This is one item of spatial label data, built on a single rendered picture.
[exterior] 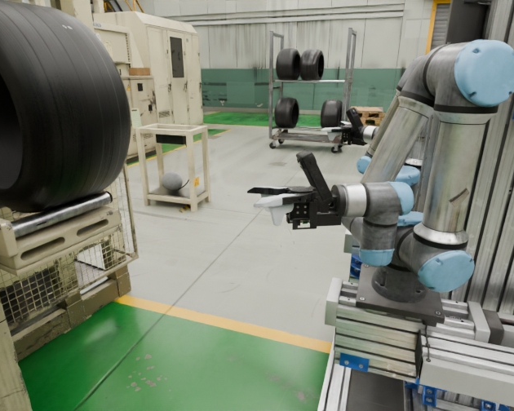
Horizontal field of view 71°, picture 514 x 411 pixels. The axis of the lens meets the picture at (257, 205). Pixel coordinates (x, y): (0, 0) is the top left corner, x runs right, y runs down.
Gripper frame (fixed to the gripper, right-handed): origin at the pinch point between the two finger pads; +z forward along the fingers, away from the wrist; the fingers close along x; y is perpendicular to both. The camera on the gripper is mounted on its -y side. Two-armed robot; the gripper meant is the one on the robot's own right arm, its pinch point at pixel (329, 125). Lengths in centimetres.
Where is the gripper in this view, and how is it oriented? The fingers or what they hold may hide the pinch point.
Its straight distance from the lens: 183.0
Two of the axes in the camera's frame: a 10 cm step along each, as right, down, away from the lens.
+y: 1.0, 9.0, 4.4
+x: 7.0, -3.7, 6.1
